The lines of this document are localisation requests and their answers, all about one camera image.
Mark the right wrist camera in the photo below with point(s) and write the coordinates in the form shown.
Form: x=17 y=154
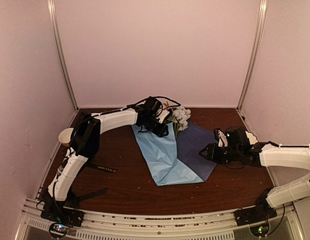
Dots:
x=220 y=137

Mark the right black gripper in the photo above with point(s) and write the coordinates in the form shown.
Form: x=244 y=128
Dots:
x=212 y=155

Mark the scalloped white dish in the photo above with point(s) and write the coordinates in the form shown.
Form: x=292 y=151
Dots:
x=251 y=138

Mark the right aluminium frame post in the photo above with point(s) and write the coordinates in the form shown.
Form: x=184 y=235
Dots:
x=259 y=30

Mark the aluminium frame post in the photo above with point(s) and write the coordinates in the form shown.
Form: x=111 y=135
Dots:
x=259 y=30
x=60 y=53

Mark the light blue flower stem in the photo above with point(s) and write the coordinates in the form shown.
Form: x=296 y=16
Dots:
x=181 y=115

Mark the blue wrapping paper sheet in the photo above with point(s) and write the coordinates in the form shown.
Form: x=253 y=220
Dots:
x=175 y=160

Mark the left aluminium frame post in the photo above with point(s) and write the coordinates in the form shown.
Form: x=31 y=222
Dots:
x=60 y=53

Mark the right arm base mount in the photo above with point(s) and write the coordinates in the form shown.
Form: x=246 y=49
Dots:
x=257 y=216

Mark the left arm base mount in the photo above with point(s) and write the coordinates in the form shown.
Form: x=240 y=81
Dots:
x=62 y=221

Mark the small white bowl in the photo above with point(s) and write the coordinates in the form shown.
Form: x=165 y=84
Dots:
x=65 y=136

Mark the aluminium front rail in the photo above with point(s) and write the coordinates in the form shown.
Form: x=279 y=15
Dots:
x=219 y=225

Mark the black ribbon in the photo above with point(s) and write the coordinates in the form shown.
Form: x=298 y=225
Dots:
x=90 y=178

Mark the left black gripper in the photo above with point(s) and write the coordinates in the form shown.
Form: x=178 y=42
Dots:
x=160 y=132

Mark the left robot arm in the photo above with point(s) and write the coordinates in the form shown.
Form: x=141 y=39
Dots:
x=150 y=114

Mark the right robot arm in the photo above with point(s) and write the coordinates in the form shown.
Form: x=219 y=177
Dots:
x=235 y=144

